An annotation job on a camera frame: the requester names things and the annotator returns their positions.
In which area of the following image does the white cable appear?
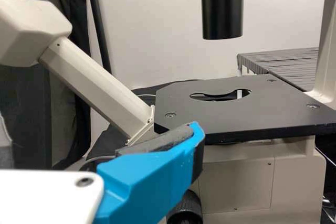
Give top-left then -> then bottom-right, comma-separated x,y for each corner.
135,91 -> 158,98

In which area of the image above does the black platform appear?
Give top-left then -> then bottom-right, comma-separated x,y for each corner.
237,47 -> 320,93

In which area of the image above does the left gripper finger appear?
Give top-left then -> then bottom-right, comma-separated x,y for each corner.
93,121 -> 206,224

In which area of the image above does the cream microscope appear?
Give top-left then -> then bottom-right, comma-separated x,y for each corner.
0,0 -> 336,224

